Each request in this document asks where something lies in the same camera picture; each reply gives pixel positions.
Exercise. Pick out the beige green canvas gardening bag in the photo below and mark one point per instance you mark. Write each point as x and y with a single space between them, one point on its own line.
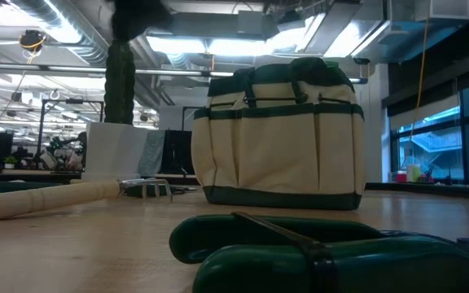
279 154

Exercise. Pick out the silver ceiling pipe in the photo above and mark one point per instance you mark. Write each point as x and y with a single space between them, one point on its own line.
165 72

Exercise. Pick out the tall green cactus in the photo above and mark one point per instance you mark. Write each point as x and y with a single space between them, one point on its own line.
119 89

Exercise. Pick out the black partition screen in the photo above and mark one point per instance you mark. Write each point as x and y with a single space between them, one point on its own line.
177 154

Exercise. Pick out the tiny green plant white pot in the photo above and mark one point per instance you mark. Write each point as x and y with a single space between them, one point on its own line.
10 164

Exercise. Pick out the red container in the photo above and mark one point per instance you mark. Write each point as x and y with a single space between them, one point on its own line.
401 177

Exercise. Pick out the pale green bottle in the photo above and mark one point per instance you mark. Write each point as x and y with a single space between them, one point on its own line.
413 174

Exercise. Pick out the neighbour black rig frame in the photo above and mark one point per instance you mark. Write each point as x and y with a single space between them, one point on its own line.
187 108

